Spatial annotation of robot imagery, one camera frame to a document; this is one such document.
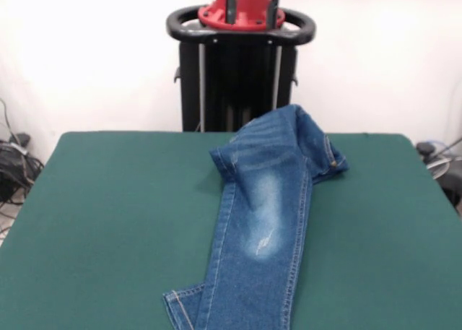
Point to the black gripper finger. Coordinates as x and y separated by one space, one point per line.
231 8
272 8

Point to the blue denim jeans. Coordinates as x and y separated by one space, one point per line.
260 218

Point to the dark green table cloth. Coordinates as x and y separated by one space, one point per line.
108 218

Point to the black power adapter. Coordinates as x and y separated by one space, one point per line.
22 139

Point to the dark grey stand base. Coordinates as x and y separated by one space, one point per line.
453 189

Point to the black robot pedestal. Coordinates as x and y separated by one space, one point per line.
234 84

